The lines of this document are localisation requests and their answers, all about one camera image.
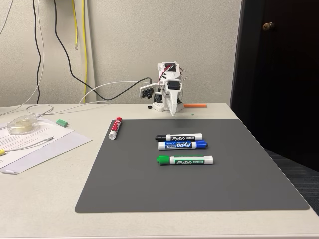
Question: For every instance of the green Expo marker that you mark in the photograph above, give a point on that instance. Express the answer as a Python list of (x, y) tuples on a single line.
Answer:
[(185, 160)]

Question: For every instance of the dark wooden door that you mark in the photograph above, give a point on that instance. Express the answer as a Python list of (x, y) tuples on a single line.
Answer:
[(279, 87)]

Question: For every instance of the brass door knob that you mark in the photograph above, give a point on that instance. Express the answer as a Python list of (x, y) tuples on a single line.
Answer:
[(268, 26)]

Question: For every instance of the white gripper camera box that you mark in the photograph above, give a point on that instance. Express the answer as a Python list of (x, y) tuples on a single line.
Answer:
[(146, 91)]

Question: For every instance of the grey rubber mat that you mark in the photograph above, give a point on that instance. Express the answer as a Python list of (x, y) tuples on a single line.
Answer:
[(194, 186)]

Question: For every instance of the red Expo marker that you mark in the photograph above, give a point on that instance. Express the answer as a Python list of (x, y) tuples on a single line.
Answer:
[(116, 127)]

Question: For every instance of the orange stick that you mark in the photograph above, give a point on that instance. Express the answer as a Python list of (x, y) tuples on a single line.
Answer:
[(195, 105)]

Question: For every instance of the white printed paper sheet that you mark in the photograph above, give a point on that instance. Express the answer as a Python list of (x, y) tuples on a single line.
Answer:
[(52, 130), (57, 147)]

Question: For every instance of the blue Expo marker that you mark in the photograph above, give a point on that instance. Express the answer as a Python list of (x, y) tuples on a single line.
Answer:
[(182, 145)]

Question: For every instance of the yellow marker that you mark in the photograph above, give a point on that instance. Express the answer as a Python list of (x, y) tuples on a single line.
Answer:
[(2, 152)]

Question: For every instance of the black Expo marker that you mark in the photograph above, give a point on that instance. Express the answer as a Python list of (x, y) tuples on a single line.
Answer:
[(179, 137)]

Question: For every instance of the clear tape dispenser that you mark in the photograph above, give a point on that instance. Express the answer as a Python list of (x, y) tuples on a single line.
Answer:
[(22, 125)]

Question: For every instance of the green marker cap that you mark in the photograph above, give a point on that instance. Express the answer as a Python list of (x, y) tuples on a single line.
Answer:
[(62, 123)]

